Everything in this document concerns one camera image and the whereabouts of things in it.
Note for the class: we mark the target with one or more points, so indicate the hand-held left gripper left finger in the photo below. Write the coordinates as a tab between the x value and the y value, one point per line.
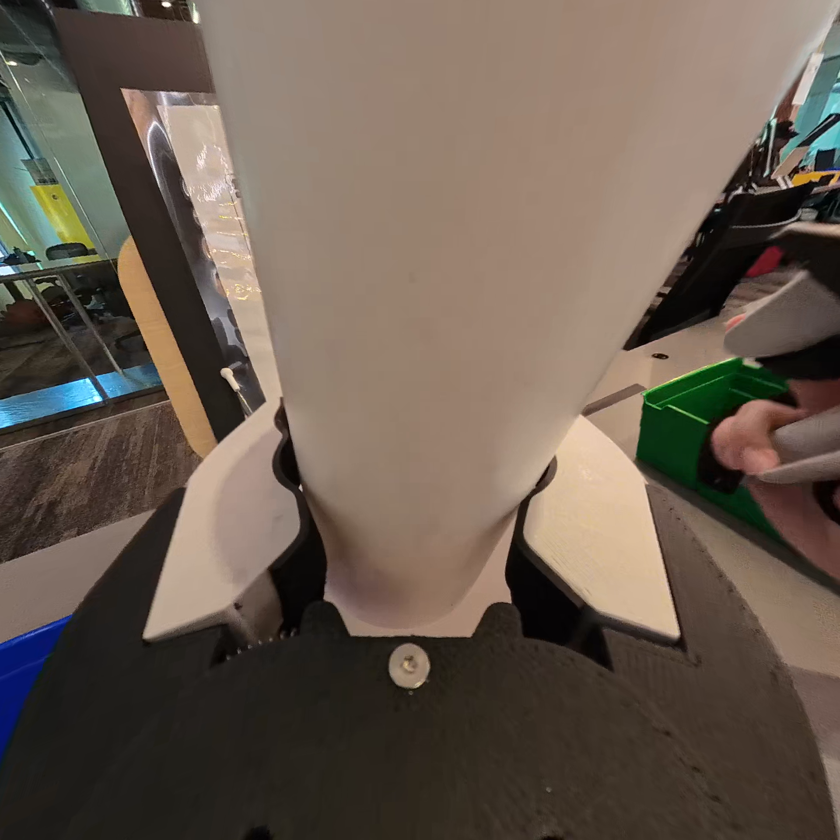
216	544

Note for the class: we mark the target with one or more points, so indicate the instruction sheet in clear holder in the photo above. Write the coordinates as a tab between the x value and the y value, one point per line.
190	229

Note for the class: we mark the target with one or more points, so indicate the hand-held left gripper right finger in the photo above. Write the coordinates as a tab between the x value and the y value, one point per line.
604	544

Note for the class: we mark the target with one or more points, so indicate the grey desk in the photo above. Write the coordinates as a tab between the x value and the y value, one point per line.
709	590

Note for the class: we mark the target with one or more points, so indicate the blue storage bin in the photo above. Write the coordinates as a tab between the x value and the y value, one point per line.
26	656

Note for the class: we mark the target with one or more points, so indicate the white bottle black cap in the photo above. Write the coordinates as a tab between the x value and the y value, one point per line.
426	262

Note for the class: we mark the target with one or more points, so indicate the black office chair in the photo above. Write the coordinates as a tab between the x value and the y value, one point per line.
722	262

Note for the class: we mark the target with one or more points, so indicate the green storage bin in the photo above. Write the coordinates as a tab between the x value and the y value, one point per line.
676	426

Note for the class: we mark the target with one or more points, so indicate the person's right hand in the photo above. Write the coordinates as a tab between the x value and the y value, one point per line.
741	433

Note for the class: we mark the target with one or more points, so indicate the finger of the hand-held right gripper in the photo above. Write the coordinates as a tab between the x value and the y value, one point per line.
781	315

